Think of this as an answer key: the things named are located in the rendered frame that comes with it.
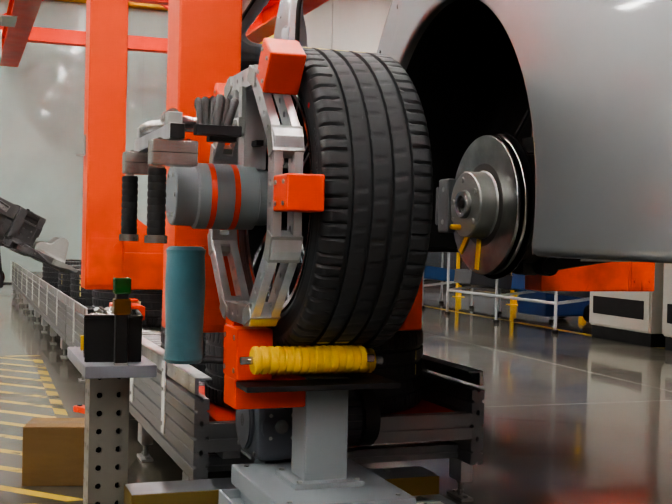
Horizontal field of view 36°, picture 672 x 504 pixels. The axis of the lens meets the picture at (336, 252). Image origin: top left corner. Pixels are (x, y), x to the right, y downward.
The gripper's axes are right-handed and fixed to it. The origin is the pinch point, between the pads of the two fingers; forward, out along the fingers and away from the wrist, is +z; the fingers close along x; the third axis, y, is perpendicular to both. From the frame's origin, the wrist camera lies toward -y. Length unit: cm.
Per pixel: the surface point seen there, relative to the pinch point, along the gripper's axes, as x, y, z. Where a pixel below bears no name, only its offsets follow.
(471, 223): -10, 48, 74
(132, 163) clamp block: 20.4, 28.3, 5.8
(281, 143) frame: -22.6, 38.8, 21.4
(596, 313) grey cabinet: 458, 164, 473
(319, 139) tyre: -26, 43, 27
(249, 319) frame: -8.6, 6.8, 35.9
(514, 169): -19, 61, 73
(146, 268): 232, 23, 72
